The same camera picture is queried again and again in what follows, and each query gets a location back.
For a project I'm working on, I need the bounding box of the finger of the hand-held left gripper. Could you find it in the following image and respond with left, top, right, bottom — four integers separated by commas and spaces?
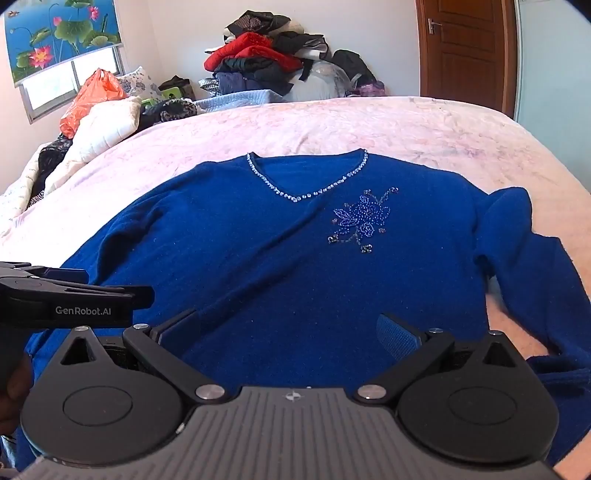
69, 284, 155, 309
0, 261, 89, 284

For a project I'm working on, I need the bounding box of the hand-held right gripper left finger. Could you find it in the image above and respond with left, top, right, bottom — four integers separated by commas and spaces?
60, 308, 229, 408

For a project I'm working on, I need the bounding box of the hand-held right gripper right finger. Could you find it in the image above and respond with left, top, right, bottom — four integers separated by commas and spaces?
353, 313, 532, 409

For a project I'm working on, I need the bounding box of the blue beaded sweater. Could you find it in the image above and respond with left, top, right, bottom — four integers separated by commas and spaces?
14, 148, 591, 472

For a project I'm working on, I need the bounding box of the pile of clothes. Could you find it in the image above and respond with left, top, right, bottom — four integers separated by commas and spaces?
198, 10, 331, 95

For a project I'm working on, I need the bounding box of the person's left hand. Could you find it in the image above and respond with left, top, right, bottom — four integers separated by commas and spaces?
0, 362, 35, 435

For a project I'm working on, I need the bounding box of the black cloth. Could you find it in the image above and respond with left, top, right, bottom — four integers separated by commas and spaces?
38, 135, 75, 197

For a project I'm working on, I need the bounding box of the orange plastic bag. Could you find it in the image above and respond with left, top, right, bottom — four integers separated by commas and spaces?
59, 68, 127, 139

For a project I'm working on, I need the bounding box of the window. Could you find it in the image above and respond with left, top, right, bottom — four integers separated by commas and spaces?
18, 44, 125, 124

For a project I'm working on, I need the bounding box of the dark patterned cloth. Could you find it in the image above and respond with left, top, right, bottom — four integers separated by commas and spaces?
139, 98, 199, 131

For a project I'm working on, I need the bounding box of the green item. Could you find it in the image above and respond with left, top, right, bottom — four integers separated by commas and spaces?
140, 84, 182, 109

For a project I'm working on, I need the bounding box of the floral pillow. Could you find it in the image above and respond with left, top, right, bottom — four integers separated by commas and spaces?
115, 66, 162, 100

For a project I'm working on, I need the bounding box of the light blue knitted blanket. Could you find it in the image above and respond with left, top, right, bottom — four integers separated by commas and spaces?
194, 89, 287, 114

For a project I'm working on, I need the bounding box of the lotus print roller blind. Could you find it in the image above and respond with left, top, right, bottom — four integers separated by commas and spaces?
4, 0, 123, 88

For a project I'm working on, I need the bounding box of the purple cloth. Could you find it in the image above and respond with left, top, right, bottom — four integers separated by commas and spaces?
346, 80, 386, 97

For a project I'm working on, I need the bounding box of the clear plastic bag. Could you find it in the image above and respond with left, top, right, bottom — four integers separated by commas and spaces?
288, 60, 354, 102

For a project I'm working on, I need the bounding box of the black bag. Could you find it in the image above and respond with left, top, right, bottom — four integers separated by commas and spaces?
331, 49, 377, 88

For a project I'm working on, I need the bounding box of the brown wooden door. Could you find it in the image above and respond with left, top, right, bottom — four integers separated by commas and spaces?
414, 0, 518, 118

